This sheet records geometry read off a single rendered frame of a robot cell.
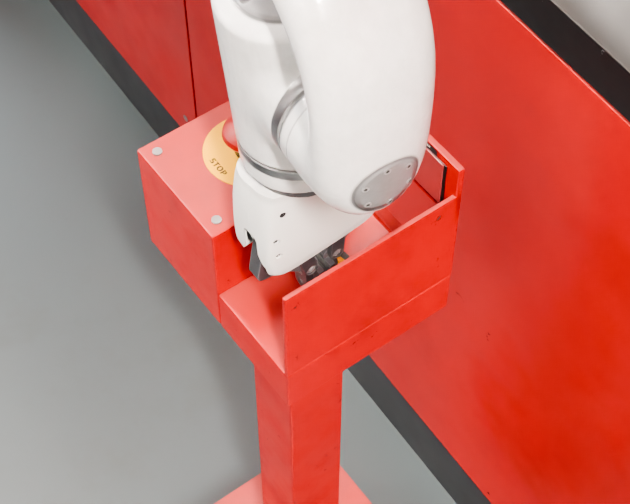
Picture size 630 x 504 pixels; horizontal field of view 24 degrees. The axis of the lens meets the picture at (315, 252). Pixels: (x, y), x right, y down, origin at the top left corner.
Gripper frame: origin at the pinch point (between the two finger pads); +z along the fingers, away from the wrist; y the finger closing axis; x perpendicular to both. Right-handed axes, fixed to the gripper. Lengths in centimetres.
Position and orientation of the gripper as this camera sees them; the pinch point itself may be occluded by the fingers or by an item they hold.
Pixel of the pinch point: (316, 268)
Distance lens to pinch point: 111.5
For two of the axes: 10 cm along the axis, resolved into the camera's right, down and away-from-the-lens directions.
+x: 5.9, 6.6, -4.7
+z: 0.7, 5.4, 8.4
